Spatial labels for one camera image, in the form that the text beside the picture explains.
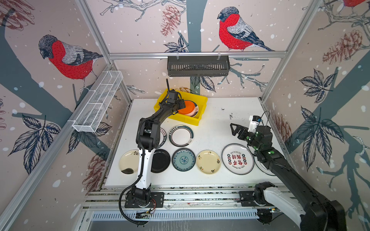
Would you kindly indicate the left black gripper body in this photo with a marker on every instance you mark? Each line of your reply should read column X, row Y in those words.
column 179, row 104

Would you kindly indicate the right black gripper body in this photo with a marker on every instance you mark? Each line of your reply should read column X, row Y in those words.
column 250, row 139

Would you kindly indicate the orange plastic plate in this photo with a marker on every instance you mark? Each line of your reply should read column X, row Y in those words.
column 189, row 108

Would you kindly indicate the large green rimmed white plate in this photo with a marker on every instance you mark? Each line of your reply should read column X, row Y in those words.
column 196, row 110

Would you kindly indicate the white plate thin dark rim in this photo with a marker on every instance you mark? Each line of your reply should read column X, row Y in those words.
column 267, row 170

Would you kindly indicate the white plate red characters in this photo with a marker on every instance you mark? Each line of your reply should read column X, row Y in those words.
column 237, row 159

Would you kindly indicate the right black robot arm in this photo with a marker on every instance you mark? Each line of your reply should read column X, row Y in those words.
column 310, row 210

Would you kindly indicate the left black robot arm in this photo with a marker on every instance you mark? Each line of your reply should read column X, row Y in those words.
column 148, row 139

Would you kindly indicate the yellow plastic bin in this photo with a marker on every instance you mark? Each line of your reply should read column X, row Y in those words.
column 200, row 101

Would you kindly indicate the medium green rimmed white plate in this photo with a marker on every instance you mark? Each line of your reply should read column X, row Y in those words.
column 181, row 136

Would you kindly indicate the dark lettered rim white plate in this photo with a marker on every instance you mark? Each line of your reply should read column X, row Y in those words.
column 163, row 138

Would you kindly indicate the cream floral round plate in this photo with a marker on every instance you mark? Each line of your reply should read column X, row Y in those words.
column 208, row 162

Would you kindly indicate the teal patterned round plate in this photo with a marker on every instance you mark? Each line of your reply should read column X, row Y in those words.
column 183, row 159

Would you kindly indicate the black round plate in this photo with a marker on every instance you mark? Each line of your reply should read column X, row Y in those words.
column 161, row 161

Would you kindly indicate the cream plate dark smudge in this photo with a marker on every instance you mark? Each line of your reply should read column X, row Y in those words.
column 129, row 162

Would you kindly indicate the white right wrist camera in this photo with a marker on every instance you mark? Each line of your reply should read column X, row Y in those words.
column 254, row 123

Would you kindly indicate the black hanging wall basket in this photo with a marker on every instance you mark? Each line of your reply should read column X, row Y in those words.
column 198, row 66

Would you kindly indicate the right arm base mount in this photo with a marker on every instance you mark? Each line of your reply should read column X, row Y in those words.
column 247, row 200

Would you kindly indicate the white wire mesh shelf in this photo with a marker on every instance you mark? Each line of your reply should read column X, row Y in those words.
column 93, row 112

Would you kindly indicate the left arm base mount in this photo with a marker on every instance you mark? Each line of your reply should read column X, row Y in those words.
column 152, row 200

